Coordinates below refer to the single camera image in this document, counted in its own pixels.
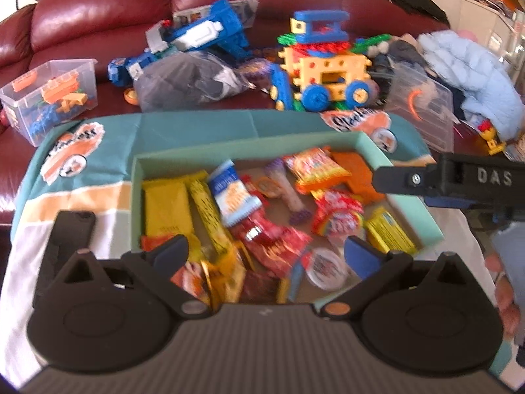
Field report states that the blue white toy robot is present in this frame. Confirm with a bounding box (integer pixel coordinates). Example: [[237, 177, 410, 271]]
[[107, 0, 259, 87]]

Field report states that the black smartphone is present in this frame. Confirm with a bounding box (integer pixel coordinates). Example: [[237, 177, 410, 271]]
[[32, 210, 96, 307]]

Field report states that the yellow red toy figure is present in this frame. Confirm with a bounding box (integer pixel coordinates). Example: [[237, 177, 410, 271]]
[[478, 120, 506, 156]]

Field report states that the dark clothes plastic bag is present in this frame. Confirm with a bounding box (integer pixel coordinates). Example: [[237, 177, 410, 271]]
[[134, 51, 251, 112]]

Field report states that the dark red gold packet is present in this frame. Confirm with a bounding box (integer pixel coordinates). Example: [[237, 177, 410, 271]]
[[239, 271, 290, 304]]

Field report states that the dark red candy bag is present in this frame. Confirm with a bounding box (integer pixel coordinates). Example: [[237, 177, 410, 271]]
[[230, 209, 312, 278]]

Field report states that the blue white cracker packet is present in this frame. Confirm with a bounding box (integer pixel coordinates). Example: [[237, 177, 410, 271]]
[[206, 159, 263, 228]]

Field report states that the orange red chips bag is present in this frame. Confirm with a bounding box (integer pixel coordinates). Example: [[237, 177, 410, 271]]
[[282, 148, 351, 195]]

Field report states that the clear bin of toys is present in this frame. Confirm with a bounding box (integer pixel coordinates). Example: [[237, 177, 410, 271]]
[[1, 59, 98, 147]]

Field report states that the round jelly cup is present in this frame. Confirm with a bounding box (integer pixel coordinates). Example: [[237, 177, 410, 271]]
[[302, 247, 348, 291]]

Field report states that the person's right hand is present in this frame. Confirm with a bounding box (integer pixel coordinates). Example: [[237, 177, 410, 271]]
[[485, 252, 520, 339]]

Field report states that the teal cardboard box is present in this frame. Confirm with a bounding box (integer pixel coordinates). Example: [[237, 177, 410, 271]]
[[130, 131, 446, 309]]

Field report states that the small yellow candy packet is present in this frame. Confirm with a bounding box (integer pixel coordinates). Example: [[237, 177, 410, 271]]
[[365, 207, 418, 255]]

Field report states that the clear plastic lid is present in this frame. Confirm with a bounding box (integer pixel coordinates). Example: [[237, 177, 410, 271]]
[[384, 64, 456, 153]]

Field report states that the red foil snack packet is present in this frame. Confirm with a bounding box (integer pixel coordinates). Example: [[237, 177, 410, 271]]
[[140, 234, 175, 252]]

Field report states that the yellow blue toy vehicle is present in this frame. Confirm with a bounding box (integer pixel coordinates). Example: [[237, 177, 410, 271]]
[[269, 10, 391, 112]]

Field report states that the light blue down jacket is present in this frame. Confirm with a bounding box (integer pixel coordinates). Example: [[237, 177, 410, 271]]
[[417, 30, 524, 141]]

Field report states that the yellow snack packet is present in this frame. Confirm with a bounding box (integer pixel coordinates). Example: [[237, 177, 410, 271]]
[[142, 179, 194, 237]]

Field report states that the rainbow red candy bag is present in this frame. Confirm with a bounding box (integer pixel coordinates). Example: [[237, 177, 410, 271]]
[[311, 189, 364, 237]]

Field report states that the orange wafer snack packet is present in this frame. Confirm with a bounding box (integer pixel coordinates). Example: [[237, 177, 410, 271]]
[[331, 151, 385, 206]]

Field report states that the orange translucent candy packet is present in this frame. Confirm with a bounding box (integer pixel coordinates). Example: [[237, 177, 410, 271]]
[[200, 246, 246, 311]]

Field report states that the yellow cheese stick packet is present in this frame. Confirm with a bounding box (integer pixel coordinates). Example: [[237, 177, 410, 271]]
[[189, 179, 232, 261]]

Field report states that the dark red leather sofa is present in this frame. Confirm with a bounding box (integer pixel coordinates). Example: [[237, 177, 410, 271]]
[[0, 0, 525, 227]]

